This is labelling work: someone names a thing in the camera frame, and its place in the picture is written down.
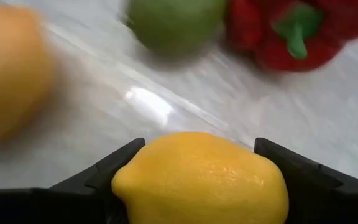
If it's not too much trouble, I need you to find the green lime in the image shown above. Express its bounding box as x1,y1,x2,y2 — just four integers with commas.
124,0,228,58

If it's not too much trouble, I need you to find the red bell pepper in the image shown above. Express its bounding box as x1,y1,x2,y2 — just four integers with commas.
225,0,358,73

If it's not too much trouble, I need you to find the yellow lemon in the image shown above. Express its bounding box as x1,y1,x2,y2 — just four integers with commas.
111,131,290,224

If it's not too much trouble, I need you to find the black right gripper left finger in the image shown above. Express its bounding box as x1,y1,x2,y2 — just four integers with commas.
0,138,146,224

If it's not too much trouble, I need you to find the orange yellow mango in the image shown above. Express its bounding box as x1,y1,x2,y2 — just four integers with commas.
0,2,57,149

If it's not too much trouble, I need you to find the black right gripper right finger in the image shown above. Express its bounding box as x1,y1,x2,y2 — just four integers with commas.
254,138,358,224

